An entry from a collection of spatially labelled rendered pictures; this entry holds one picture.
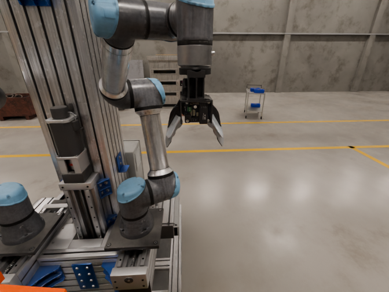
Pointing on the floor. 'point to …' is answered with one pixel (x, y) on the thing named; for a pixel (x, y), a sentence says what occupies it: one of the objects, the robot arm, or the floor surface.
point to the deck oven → (167, 76)
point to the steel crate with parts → (18, 106)
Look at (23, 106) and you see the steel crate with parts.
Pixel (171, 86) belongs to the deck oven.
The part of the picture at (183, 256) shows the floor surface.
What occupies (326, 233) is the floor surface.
